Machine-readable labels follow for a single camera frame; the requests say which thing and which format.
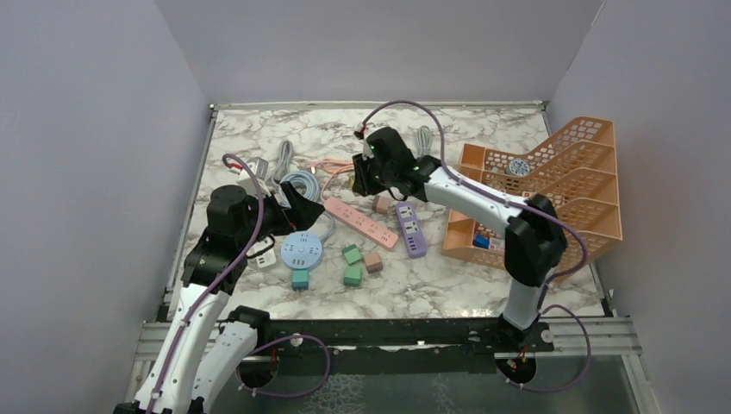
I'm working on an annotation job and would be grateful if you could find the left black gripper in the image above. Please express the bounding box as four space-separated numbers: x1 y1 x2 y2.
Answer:
238 180 326 248

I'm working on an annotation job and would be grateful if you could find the brown pink plug adapter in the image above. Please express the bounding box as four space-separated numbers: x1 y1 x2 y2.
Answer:
372 196 393 214

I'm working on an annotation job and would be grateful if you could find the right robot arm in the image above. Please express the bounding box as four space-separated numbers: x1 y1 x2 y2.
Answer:
353 127 567 351

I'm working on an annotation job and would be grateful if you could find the green plug adapter upper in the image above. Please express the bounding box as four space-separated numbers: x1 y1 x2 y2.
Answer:
341 244 363 266

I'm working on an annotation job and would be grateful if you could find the green plug adapter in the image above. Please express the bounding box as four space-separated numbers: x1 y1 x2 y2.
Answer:
341 244 363 266
343 265 363 287

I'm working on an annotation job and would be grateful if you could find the teal plug adapter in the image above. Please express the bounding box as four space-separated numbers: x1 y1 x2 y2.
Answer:
291 269 309 291

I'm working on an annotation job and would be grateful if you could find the green plug adapter lower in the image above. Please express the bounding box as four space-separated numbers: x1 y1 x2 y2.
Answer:
343 265 363 287

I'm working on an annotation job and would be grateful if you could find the round blue power strip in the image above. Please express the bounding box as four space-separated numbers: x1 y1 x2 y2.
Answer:
280 231 323 270

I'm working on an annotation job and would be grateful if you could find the white power strip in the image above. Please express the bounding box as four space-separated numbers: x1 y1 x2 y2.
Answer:
247 236 277 269

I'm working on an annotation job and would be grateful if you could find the pink power strip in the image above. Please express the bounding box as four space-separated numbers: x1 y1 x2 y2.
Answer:
323 197 399 250

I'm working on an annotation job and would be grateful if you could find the purple power strip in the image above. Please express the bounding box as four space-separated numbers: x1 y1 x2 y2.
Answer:
395 201 428 259

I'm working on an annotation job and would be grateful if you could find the blue small box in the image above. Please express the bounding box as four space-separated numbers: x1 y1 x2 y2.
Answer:
472 234 490 249

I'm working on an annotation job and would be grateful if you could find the round blue patterned disc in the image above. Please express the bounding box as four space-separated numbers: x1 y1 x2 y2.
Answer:
505 159 531 177

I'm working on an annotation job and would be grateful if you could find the orange plastic file rack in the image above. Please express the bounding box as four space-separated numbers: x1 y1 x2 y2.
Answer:
459 116 622 260

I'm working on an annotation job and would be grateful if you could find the blue coiled cable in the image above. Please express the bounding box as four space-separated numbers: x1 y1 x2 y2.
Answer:
279 170 336 242

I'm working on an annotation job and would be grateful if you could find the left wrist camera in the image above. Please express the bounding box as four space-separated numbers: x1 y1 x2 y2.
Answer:
237 157 272 198

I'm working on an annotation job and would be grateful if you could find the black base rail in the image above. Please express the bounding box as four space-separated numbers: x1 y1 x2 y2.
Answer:
214 306 553 399

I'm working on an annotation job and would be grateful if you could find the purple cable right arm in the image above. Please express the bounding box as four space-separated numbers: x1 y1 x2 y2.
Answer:
353 100 595 395

